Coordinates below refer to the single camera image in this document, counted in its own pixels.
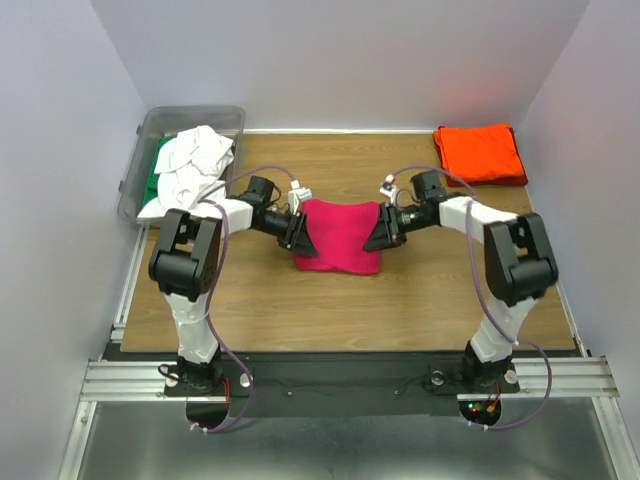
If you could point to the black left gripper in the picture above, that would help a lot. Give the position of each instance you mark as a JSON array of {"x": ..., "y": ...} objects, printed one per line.
[{"x": 297, "y": 238}]

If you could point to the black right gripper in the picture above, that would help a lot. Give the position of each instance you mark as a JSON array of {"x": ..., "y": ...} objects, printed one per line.
[{"x": 386, "y": 233}]

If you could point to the pink t shirt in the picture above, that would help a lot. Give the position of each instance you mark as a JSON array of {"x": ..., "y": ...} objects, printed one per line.
[{"x": 339, "y": 233}]

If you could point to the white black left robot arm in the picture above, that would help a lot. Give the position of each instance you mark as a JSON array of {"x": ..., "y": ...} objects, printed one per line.
[{"x": 187, "y": 261}]

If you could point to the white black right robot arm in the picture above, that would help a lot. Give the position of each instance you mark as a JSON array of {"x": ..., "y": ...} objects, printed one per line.
[{"x": 519, "y": 266}]

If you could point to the dark red folded t shirt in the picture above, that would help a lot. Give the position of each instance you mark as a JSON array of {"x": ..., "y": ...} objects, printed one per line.
[{"x": 500, "y": 181}]

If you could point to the white t shirt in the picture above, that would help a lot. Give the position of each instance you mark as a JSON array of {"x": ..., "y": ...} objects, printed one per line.
[{"x": 184, "y": 167}]

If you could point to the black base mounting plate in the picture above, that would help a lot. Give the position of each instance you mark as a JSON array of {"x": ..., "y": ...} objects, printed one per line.
[{"x": 333, "y": 384}]

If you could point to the clear plastic bin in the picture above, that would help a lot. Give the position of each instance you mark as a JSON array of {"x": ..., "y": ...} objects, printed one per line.
[{"x": 163, "y": 122}]

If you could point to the small electronics board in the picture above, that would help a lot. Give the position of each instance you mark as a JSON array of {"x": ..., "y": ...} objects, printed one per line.
[{"x": 487, "y": 408}]

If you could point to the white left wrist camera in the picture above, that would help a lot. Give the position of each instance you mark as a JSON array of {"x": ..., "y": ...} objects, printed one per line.
[{"x": 297, "y": 195}]

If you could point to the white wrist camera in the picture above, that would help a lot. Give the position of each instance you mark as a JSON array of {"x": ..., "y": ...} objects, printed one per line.
[
  {"x": 297, "y": 195},
  {"x": 390, "y": 190}
]

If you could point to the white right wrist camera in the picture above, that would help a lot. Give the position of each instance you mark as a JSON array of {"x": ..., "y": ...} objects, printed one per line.
[{"x": 390, "y": 190}]

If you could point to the aluminium frame rail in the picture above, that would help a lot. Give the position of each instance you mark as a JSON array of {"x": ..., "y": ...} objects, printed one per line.
[{"x": 587, "y": 377}]

